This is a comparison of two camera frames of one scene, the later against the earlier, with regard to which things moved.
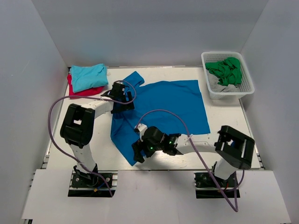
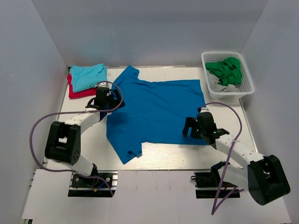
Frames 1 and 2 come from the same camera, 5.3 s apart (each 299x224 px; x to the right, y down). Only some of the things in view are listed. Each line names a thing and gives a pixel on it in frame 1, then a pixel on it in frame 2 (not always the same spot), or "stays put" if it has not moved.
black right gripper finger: [136, 146] -> [190, 122]
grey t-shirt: [213, 80] stays put
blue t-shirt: [175, 107] stays put
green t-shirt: [229, 71] stays put
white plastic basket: [227, 75] stays put
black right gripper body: [138, 149] -> [189, 127]
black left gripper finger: [118, 107] -> [116, 99]
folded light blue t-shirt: [86, 76] stays put
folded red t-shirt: [91, 91] stays put
